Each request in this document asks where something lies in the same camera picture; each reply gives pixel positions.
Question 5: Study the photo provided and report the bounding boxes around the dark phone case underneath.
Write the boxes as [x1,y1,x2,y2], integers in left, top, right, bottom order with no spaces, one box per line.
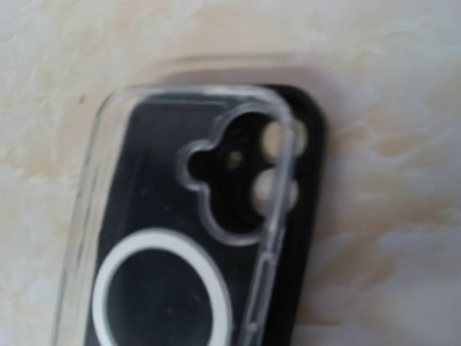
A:
[82,83,329,346]

